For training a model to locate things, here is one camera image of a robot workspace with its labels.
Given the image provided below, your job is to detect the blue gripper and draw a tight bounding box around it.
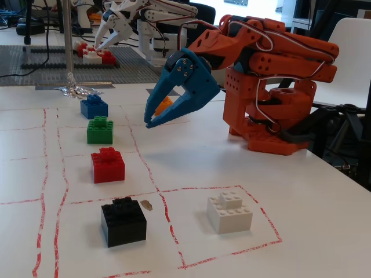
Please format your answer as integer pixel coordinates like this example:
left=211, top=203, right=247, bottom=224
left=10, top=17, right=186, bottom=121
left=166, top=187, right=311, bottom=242
left=144, top=47, right=221, bottom=129

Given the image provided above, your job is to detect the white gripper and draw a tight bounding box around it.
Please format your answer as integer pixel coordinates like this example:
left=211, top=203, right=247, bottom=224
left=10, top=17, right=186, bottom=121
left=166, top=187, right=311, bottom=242
left=94, top=0, right=146, bottom=52

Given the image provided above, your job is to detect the green lego block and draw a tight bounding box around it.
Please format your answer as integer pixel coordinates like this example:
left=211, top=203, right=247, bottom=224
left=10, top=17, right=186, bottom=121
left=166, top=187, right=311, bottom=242
left=86, top=115, right=114, bottom=145

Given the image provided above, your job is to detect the orange lego block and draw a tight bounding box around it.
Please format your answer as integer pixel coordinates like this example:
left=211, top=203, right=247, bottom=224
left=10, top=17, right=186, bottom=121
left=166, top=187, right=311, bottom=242
left=154, top=97, right=174, bottom=116

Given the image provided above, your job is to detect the blue lego block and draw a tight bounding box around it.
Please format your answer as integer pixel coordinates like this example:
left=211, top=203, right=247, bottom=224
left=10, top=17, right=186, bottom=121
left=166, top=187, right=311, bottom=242
left=80, top=94, right=109, bottom=120

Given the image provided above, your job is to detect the red lego block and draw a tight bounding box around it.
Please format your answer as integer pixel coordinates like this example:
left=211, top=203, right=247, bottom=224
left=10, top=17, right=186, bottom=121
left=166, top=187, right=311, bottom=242
left=90, top=147, right=126, bottom=184

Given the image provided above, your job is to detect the white lego block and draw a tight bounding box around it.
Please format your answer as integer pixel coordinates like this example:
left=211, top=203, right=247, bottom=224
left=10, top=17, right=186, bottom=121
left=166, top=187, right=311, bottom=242
left=206, top=191, right=254, bottom=234

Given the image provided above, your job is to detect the black lego block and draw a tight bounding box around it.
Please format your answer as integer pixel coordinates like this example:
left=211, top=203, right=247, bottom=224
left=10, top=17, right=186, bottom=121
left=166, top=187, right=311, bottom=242
left=100, top=196, right=148, bottom=248

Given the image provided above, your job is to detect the red lego brick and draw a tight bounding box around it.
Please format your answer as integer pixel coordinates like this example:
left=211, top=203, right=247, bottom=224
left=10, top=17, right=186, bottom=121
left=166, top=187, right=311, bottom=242
left=101, top=51, right=117, bottom=65

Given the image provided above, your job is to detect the white lego brick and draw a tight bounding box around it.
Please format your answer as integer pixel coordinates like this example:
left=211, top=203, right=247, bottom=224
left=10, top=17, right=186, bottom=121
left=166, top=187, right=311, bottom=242
left=82, top=50, right=104, bottom=65

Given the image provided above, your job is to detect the red and white lego pile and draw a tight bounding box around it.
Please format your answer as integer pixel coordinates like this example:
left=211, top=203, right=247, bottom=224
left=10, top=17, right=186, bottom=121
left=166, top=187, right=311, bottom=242
left=72, top=40, right=89, bottom=57

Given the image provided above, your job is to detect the metal pole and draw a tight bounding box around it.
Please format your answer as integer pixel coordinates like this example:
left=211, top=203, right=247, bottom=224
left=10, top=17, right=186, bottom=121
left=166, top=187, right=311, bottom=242
left=62, top=0, right=74, bottom=76

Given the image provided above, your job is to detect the grey lego baseplate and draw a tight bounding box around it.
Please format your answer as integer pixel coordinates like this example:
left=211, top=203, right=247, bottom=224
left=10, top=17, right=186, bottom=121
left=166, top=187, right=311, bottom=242
left=0, top=45, right=163, bottom=87

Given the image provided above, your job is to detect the black device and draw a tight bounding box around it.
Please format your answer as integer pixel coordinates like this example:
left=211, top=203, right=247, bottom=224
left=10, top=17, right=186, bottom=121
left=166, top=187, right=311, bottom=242
left=16, top=17, right=47, bottom=35

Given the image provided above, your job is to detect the black office chair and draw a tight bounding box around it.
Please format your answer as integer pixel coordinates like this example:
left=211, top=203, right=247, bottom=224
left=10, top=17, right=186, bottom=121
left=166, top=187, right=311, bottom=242
left=188, top=2, right=217, bottom=27

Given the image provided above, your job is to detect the black table clamp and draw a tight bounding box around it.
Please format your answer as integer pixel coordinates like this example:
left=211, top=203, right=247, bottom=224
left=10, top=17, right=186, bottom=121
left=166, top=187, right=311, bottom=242
left=279, top=105, right=343, bottom=144

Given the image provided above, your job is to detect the white chair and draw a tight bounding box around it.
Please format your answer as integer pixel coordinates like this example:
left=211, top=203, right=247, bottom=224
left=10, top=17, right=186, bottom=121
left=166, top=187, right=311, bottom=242
left=311, top=17, right=371, bottom=115

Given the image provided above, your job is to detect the white handle piece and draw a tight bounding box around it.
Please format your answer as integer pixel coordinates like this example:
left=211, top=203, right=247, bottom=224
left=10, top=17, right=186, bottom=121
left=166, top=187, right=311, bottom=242
left=75, top=0, right=93, bottom=29

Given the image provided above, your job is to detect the dark grey lego frame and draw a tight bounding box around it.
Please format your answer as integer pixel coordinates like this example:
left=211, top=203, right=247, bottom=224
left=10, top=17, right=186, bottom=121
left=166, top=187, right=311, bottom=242
left=20, top=47, right=120, bottom=70

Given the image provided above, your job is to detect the black cable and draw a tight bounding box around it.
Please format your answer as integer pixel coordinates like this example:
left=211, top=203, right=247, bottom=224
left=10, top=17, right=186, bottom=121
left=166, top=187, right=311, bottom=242
left=0, top=28, right=50, bottom=78

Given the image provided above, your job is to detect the black upright post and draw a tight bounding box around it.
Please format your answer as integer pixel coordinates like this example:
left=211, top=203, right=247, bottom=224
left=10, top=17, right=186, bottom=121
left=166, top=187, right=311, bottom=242
left=24, top=0, right=32, bottom=45

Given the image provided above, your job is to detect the blue cable bundle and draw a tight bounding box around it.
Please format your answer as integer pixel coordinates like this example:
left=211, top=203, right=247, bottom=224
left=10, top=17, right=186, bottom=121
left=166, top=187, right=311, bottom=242
left=0, top=8, right=15, bottom=27

